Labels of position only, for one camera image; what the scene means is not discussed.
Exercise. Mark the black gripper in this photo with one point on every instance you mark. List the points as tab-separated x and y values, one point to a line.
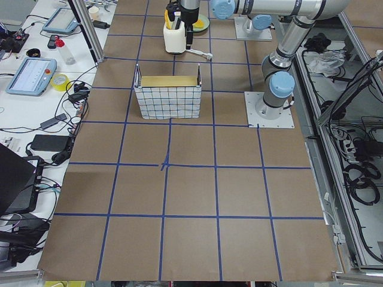
190	18

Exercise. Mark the white toaster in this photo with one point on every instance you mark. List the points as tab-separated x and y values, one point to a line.
175	39

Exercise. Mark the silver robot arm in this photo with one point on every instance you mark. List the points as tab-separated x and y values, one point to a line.
279	83
257	27

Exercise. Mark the yellow bread in toaster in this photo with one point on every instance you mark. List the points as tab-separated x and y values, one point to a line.
168	22

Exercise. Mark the yellow food on plate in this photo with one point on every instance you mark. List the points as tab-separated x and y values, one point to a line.
198	25

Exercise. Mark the green plate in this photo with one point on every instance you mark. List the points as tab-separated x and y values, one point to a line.
206	23

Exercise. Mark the wooden board in basket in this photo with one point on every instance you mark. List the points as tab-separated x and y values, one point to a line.
169	81

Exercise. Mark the paper cup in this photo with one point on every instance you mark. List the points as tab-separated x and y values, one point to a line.
94	13

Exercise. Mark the far blue teach pendant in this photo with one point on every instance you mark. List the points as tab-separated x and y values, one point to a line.
62	21

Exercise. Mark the blue teach pendant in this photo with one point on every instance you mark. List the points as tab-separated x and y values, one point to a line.
32	77
62	21

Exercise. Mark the clear bottle red cap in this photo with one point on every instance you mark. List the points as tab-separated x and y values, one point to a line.
64	51

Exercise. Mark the black remote device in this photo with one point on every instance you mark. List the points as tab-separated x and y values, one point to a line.
52	42

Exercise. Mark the crumpled white cloth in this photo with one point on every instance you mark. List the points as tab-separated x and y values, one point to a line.
327	63

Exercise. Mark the yellow tape roll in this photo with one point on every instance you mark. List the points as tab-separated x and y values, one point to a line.
60	82

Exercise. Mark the black small bowl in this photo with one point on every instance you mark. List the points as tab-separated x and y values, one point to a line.
33	52

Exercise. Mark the near blue teach pendant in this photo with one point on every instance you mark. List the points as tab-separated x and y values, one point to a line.
32	77

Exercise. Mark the grey usb hub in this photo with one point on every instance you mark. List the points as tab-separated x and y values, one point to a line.
53	121

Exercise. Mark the black power adapter brick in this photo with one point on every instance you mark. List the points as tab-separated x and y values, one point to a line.
49	143

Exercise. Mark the black laptop computer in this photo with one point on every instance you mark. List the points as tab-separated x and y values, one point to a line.
20	177

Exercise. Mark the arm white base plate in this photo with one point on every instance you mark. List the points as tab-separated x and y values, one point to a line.
259	115
239	23

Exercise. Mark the wire basket with checkered cloth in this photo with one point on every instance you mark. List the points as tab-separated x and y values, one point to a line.
162	103

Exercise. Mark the aluminium frame post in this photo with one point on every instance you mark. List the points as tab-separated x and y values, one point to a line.
82	17

